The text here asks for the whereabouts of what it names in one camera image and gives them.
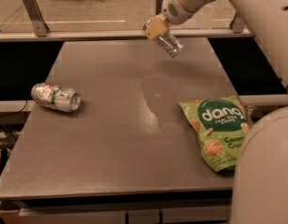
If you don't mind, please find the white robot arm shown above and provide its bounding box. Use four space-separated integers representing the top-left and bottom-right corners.
144 0 288 224

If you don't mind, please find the right metal bracket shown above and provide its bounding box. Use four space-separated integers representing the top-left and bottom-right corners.
229 13 244 34

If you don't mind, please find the metal bracket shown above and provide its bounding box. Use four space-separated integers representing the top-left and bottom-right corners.
229 13 244 34
155 0 169 16
22 0 49 37

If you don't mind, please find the green dang chips bag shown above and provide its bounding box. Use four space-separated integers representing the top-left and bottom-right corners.
179 95 251 173

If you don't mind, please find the middle metal bracket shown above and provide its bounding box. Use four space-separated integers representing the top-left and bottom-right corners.
155 0 169 16

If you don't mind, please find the cardboard box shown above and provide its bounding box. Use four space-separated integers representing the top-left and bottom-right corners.
0 201 26 224

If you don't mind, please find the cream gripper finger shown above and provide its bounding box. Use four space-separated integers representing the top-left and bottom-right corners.
144 16 169 39

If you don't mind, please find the silver redbull can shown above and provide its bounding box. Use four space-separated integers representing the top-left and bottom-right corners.
150 28 183 58

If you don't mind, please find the left metal bracket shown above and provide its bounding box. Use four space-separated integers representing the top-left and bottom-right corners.
22 0 49 37

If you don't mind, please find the metal guard rail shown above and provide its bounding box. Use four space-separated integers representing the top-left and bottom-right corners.
0 28 253 42

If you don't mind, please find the silver green soda can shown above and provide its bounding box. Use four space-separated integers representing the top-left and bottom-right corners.
31 83 81 113

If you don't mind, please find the black cable at left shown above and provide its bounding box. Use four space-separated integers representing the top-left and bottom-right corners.
0 100 30 121

